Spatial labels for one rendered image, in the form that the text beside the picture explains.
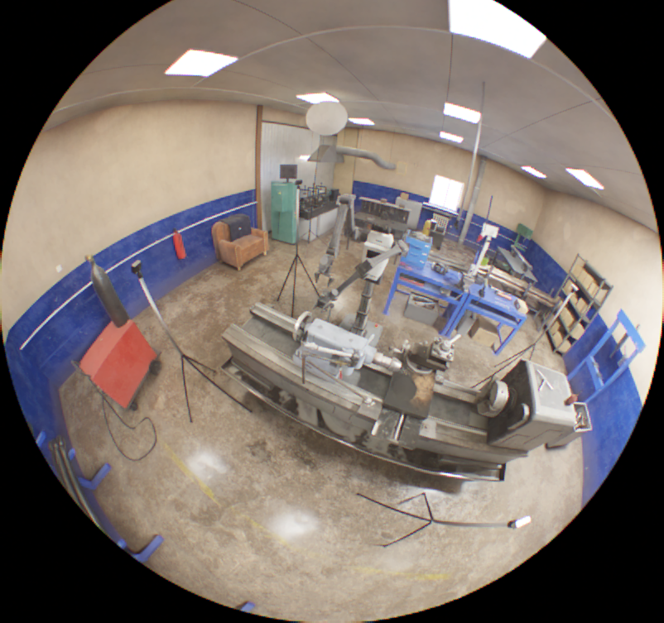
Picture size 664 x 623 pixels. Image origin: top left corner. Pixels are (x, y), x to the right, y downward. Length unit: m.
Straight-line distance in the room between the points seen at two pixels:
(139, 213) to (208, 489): 3.70
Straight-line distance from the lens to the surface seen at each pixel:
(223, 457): 2.31
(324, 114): 3.92
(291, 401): 1.89
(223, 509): 2.33
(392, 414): 1.43
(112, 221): 3.74
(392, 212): 5.11
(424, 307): 3.36
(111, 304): 2.59
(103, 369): 2.59
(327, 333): 1.31
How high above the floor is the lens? 2.15
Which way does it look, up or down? 37 degrees down
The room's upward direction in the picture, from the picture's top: 6 degrees clockwise
